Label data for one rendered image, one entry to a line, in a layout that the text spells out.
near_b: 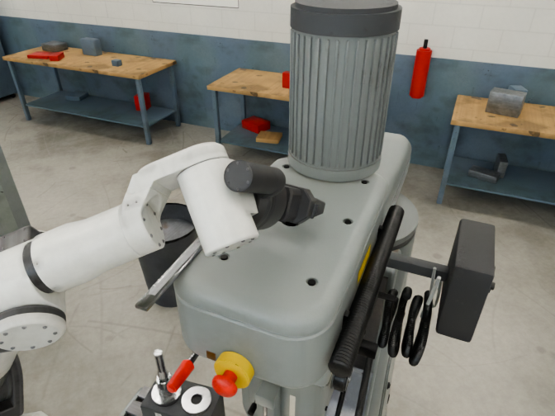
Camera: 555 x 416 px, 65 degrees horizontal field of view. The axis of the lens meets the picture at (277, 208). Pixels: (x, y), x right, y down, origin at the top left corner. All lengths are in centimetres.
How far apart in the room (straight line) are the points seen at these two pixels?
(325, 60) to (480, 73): 418
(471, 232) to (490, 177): 358
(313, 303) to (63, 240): 32
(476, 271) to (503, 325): 250
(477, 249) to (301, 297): 54
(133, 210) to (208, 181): 9
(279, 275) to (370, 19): 44
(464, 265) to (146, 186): 71
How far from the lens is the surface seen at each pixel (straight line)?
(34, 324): 56
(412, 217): 142
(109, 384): 301
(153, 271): 310
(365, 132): 85
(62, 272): 53
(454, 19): 485
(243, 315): 62
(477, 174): 470
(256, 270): 66
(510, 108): 448
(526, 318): 362
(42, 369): 325
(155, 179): 50
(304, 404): 98
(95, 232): 52
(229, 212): 47
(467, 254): 103
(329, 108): 82
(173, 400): 146
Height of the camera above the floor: 232
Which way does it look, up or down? 33 degrees down
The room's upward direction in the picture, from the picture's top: straight up
